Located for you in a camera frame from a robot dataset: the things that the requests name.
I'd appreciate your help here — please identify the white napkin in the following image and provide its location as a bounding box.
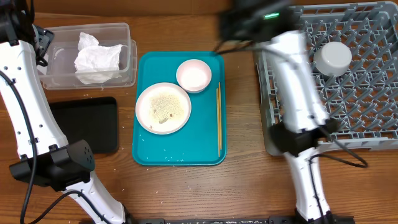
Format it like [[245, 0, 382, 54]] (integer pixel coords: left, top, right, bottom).
[[74, 32, 123, 85]]

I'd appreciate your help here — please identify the grey bowl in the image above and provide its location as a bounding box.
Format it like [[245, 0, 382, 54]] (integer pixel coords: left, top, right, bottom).
[[313, 42, 353, 77]]

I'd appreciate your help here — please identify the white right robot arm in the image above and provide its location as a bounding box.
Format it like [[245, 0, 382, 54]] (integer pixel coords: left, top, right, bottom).
[[220, 0, 337, 223]]

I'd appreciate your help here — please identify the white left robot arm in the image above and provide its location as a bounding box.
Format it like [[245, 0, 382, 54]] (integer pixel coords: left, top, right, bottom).
[[1, 0, 136, 223]]

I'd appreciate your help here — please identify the clear plastic waste bin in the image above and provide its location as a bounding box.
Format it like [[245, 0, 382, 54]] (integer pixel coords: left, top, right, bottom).
[[37, 23, 137, 90]]

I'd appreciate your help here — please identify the grey dishwasher rack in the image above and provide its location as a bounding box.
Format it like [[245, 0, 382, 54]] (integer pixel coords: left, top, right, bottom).
[[250, 1, 398, 156]]

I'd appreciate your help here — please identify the left wooden chopstick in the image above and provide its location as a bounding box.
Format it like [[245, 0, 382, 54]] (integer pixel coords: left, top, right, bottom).
[[216, 88, 221, 157]]

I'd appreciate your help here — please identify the wooden chopstick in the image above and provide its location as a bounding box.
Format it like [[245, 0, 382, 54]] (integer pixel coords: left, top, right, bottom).
[[216, 88, 221, 157], [217, 82, 223, 157]]

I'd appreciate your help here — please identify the right wooden chopstick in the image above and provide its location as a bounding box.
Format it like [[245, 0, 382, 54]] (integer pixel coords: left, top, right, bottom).
[[217, 82, 223, 157]]

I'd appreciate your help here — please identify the large pink dirty plate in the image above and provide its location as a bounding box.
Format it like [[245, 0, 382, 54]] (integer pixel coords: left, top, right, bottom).
[[136, 82, 192, 135]]

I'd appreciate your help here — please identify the small pink saucer plate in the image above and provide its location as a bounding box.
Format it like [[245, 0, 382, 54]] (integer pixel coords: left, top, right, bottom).
[[176, 59, 212, 93]]

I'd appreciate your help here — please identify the black tray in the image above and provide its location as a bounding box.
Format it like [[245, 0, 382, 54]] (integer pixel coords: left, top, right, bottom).
[[49, 96, 119, 154]]

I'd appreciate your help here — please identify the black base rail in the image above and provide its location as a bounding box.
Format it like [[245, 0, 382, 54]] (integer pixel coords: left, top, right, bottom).
[[134, 215, 355, 224]]

